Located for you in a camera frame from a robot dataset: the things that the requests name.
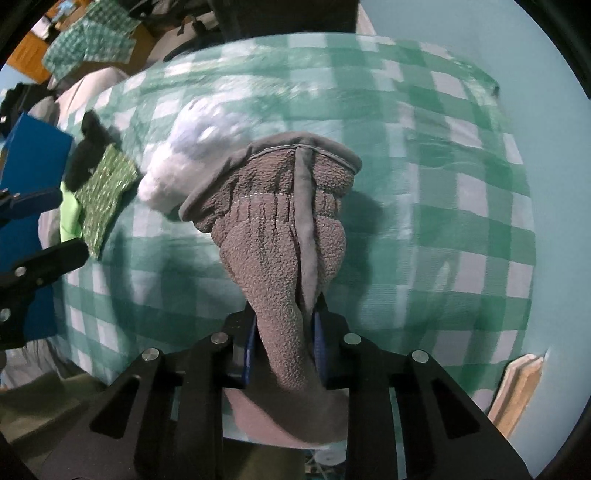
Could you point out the beige bed mattress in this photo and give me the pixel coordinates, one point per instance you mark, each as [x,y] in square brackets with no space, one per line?
[56,112]

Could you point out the wooden board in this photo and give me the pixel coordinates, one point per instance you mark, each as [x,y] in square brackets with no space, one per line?
[519,383]

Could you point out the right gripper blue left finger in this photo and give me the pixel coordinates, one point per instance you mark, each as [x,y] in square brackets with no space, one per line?
[241,328]

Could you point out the green checkered tablecloth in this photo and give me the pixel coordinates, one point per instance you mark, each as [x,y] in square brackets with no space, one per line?
[440,242]

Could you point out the black clothes pile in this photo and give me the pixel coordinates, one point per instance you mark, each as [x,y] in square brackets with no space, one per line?
[18,100]

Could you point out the grey brown towel mitt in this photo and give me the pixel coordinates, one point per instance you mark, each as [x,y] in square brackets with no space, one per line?
[272,208]

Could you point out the lime green cloth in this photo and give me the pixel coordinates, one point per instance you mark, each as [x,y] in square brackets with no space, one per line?
[69,211]

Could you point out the green patterned cloth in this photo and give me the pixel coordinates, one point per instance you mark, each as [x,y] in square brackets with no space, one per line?
[100,196]

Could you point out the orange wooden louvre door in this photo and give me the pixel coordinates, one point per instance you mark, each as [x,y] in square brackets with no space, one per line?
[27,58]

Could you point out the white plastic bag bundle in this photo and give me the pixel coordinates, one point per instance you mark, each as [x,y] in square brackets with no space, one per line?
[203,132]

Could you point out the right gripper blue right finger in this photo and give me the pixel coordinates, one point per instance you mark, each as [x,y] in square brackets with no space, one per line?
[328,332]

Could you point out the green checkered covered box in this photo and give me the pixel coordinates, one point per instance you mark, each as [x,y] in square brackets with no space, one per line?
[102,35]

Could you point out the blue cardboard box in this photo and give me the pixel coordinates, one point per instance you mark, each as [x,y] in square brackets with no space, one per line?
[35,155]

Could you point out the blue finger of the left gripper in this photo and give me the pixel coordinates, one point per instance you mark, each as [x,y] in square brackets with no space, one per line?
[18,206]
[21,282]

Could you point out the black sock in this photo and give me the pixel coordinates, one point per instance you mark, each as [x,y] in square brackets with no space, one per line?
[88,153]

